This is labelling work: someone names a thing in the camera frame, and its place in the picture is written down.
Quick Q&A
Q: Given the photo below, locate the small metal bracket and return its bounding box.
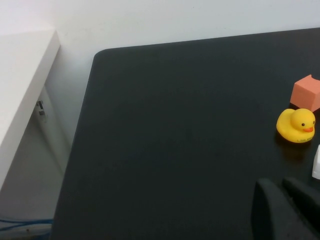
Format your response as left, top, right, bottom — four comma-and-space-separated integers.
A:
36, 99, 48, 123

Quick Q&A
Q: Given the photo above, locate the blue floor cable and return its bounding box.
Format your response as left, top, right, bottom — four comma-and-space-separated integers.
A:
0, 216, 55, 233

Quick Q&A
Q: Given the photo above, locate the orange foam cube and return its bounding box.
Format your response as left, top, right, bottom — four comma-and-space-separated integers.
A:
289, 74, 320, 113

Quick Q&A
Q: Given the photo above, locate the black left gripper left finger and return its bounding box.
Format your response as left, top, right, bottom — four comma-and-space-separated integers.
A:
251, 178, 320, 240

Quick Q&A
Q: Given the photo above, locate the white foam cube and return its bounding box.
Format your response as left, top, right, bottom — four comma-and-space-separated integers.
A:
311, 144, 320, 180

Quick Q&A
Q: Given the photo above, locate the white side table slab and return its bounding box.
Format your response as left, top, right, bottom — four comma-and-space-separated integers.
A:
0, 29, 61, 153

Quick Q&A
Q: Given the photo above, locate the yellow rubber duck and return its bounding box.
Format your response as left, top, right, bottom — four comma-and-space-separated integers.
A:
276, 107, 316, 144

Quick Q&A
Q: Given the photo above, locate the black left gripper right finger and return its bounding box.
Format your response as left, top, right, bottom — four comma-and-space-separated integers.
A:
282, 176, 320, 235

